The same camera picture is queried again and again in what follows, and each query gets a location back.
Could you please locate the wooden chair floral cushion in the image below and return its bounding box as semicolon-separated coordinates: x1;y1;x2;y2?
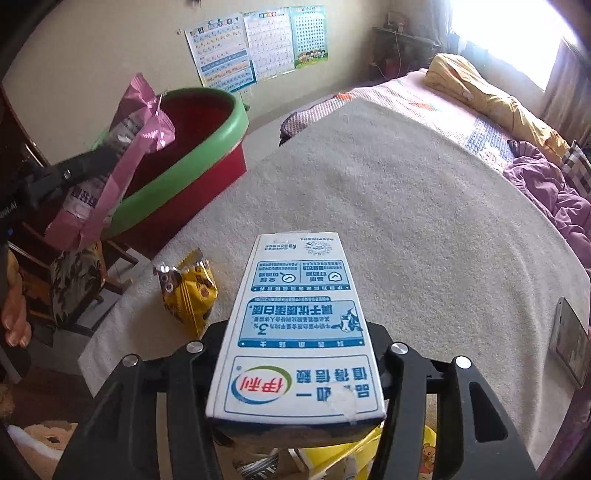
9;223;139;346

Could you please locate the red bin with green rim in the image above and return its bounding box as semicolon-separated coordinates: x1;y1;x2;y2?
101;88;249;258

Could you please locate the bed with patterned sheet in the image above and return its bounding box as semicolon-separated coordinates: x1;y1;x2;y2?
280;69;514;172

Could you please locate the person left hand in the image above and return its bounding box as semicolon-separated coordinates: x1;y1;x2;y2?
1;251;32;348

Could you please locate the middle white wall poster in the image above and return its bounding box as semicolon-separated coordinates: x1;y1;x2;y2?
243;8;294;82

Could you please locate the purple quilt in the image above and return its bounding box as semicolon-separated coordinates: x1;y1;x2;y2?
502;140;591;273

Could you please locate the window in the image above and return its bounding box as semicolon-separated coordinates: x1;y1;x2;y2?
449;0;577;90

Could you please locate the left alphabet wall poster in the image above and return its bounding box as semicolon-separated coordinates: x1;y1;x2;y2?
183;13;256;93

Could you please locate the white milk carton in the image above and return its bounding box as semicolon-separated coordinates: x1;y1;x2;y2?
205;232;386;442

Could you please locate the red bucket under table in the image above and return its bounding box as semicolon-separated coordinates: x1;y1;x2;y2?
384;58;404;80

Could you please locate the yellow quilt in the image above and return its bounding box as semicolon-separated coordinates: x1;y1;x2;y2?
425;54;570;165

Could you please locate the plaid pillow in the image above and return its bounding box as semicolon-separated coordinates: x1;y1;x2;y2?
560;141;591;200

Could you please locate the pink printed snack bag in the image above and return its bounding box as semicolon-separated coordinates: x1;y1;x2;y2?
45;74;175;252

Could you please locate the right number wall poster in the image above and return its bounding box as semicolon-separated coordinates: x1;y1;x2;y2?
290;5;329;69

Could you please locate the dark side table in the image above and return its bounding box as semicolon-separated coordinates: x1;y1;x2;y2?
369;27;443;81

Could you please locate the yellow juice carton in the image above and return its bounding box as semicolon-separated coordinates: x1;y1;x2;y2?
294;423;438;480

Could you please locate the right pink curtain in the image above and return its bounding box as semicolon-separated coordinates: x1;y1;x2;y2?
541;41;590;148

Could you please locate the small yellow snack packet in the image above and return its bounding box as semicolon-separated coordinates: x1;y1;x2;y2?
153;249;218;339

